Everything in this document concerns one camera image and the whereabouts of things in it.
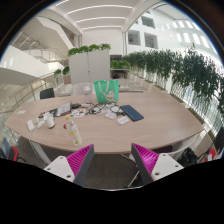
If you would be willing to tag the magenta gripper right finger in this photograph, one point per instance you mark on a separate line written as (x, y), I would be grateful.
(153, 166)

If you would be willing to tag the dark blue notebook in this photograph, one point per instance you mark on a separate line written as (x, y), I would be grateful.
(132, 113)

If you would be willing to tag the clear water bottle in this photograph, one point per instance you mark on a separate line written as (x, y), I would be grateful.
(87, 93)

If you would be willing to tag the black office chair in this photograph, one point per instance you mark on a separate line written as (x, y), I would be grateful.
(47, 93)

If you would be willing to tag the clear plastic bottle yellow cap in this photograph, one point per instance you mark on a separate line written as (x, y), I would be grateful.
(72, 128)

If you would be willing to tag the white paper cup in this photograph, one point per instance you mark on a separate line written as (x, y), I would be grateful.
(49, 120)

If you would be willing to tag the black backpack on floor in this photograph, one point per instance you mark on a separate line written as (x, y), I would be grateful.
(187, 158)

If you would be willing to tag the hanging green plant row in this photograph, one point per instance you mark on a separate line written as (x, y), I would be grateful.
(186, 69)

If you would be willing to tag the white paper card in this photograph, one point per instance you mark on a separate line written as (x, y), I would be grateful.
(123, 120)

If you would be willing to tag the white small packet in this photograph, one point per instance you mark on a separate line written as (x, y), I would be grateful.
(110, 115)

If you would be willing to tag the tablet with stand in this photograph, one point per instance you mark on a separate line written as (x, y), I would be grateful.
(61, 110)

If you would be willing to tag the green shopping bag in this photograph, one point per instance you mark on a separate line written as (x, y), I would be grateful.
(107, 90)

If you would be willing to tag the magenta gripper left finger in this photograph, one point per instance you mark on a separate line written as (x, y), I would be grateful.
(73, 167)

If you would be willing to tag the white cabinet with plants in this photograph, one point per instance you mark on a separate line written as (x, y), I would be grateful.
(89, 63)

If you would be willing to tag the white power adapter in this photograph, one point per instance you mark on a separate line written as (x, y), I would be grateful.
(30, 125)

